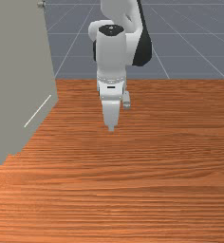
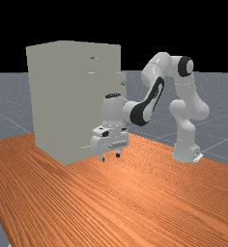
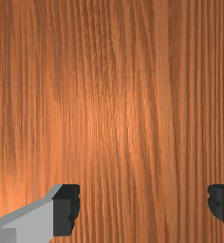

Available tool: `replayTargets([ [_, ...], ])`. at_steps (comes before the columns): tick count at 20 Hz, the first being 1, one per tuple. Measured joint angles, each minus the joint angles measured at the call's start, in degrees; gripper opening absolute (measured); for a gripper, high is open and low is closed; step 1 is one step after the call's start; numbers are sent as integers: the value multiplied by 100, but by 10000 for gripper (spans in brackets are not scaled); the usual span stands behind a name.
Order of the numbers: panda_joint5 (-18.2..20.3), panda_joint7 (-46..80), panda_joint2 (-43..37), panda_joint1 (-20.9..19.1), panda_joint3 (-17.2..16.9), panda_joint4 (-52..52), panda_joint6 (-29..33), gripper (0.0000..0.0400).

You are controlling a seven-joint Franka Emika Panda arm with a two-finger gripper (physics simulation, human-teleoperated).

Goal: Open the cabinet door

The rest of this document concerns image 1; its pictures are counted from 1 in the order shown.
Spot pale grey cabinet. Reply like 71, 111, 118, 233
0, 0, 59, 166

